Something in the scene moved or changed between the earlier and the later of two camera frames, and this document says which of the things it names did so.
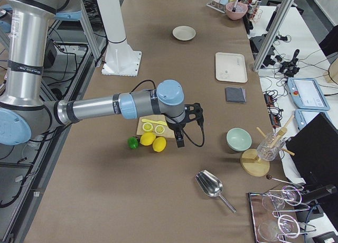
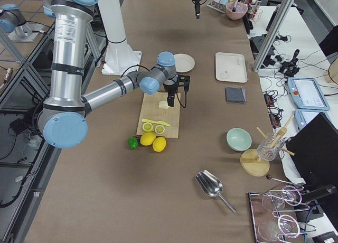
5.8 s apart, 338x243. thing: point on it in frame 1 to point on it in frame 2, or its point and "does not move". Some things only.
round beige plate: x=184 y=33 to x=184 y=63
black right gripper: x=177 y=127 to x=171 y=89
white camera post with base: x=121 y=58 does not move
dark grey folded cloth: x=234 y=94 does not move
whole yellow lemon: x=147 y=138 does not move
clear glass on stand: x=270 y=146 does not move
